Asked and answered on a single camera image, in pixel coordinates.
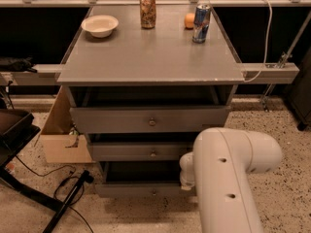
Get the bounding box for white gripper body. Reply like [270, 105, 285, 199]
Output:
[180, 171, 195, 191]

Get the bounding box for grey bottom drawer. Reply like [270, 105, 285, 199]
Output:
[95, 160, 196, 198]

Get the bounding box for grey drawer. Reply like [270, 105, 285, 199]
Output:
[87, 143, 192, 161]
[95, 160, 196, 198]
[70, 106, 230, 134]

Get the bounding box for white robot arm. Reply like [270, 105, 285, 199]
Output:
[180, 128, 282, 233]

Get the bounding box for grey top drawer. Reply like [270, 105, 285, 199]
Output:
[70, 106, 230, 134]

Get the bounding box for grey middle drawer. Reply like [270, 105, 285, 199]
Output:
[87, 143, 192, 161]

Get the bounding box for grey drawer cabinet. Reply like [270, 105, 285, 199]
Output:
[55, 4, 245, 192]

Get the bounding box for cardboard box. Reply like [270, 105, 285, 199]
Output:
[40, 87, 92, 164]

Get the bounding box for black cabinet at right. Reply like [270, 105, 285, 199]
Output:
[286, 47, 311, 131]

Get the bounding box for orange fruit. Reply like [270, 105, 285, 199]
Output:
[184, 13, 194, 29]

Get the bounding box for blue silver energy drink can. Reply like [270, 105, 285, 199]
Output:
[192, 4, 211, 44]

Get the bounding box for white ceramic bowl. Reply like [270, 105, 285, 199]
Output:
[82, 16, 119, 38]

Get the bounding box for black chair base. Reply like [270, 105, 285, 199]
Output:
[0, 108, 95, 233]

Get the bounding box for brown patterned can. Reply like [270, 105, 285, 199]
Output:
[140, 0, 156, 29]

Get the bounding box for grey metal rail beam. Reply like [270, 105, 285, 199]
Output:
[0, 63, 299, 86]

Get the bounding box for black floor cable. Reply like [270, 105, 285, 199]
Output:
[15, 154, 95, 233]

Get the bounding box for white cable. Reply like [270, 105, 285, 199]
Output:
[242, 0, 274, 83]

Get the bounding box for black object on rail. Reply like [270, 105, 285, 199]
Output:
[0, 57, 37, 73]

